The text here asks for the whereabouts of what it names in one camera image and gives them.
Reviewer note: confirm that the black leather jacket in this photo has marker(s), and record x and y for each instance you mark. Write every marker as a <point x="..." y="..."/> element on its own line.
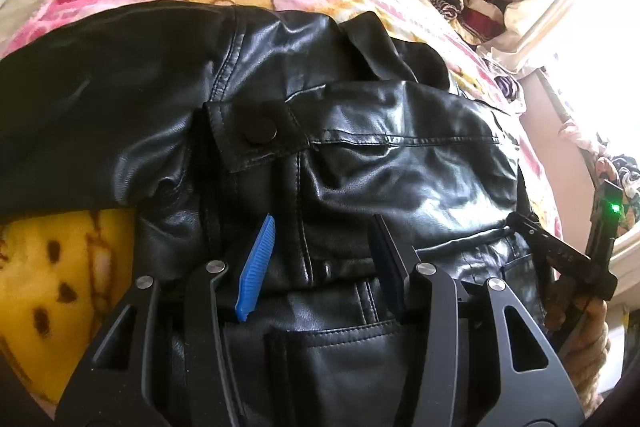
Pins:
<point x="375" y="147"/>

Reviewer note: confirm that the person's right hand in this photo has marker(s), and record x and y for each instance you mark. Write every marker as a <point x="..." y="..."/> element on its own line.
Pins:
<point x="575" y="317"/>

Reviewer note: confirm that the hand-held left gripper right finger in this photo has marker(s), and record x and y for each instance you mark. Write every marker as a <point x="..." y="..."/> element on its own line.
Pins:
<point x="389" y="269"/>

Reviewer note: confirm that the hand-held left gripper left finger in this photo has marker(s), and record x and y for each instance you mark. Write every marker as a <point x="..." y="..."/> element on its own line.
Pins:
<point x="254" y="274"/>

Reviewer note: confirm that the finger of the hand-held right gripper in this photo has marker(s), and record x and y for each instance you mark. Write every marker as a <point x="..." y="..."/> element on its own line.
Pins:
<point x="545" y="244"/>

